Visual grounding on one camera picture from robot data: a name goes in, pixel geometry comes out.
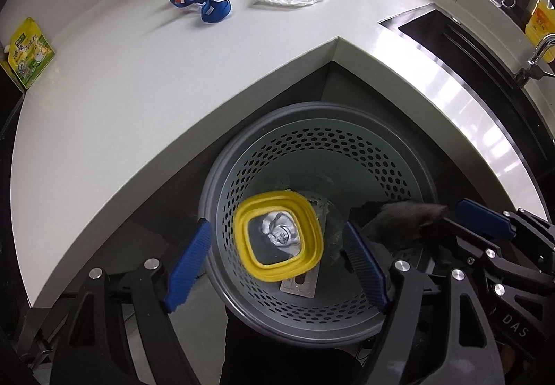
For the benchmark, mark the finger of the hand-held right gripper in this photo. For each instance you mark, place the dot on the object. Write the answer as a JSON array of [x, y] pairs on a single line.
[[483, 218], [464, 244]]

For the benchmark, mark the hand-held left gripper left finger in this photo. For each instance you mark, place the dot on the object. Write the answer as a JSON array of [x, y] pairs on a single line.
[[188, 268]]

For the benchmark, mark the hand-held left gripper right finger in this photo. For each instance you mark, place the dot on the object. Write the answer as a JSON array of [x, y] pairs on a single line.
[[366, 265]]

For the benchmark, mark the dark cloth rag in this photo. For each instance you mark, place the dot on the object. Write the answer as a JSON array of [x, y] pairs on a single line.
[[403, 222]]

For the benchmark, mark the clear plastic tray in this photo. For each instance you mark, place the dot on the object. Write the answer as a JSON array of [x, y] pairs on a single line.
[[301, 283]]

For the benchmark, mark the white paper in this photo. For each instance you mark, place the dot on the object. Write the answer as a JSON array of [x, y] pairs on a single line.
[[282, 231]]

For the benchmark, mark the grey perforated trash bin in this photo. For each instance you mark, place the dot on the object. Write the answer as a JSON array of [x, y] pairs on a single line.
[[303, 150]]

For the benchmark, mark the metal faucet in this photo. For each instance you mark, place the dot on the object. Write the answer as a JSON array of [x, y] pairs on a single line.
[[535, 64]]

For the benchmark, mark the black kitchen sink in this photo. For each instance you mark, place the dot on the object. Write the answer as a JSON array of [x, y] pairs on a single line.
[[468, 51]]

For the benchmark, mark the black stove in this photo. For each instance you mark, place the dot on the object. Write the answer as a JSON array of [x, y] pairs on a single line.
[[11, 194]]

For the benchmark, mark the yellow oil bottle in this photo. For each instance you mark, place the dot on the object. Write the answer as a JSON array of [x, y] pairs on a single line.
[[542, 27]]

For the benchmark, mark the yellow green seasoning pouch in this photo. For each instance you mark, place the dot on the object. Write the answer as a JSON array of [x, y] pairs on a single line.
[[30, 53]]

